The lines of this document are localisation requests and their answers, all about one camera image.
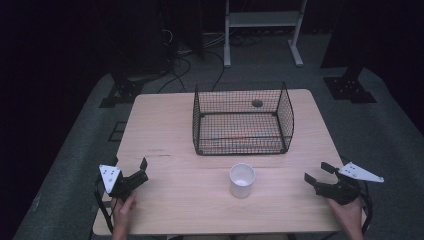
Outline white cup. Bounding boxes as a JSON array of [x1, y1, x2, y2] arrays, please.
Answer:
[[228, 162, 257, 200]]

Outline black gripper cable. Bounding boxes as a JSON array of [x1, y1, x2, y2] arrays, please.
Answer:
[[93, 176, 116, 235], [359, 181, 374, 235]]

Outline person's right hand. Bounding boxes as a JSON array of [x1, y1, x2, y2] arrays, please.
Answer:
[[325, 195, 366, 240]]

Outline person's left hand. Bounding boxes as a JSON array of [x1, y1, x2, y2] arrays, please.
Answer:
[[110, 190, 138, 240]]

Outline black floor cables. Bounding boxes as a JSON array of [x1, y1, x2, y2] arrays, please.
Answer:
[[156, 29, 264, 95]]

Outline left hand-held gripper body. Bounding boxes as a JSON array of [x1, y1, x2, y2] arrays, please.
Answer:
[[98, 164, 150, 202]]

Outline white metal stand frame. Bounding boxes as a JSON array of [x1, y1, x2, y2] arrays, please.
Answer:
[[223, 0, 308, 69]]

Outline black stand base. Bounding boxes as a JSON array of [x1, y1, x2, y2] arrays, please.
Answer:
[[322, 65, 378, 105], [99, 73, 145, 109]]

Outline black wire mesh basket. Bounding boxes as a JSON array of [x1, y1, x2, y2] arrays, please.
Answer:
[[191, 81, 296, 157]]

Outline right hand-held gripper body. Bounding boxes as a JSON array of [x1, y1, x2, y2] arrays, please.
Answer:
[[314, 161, 385, 206]]

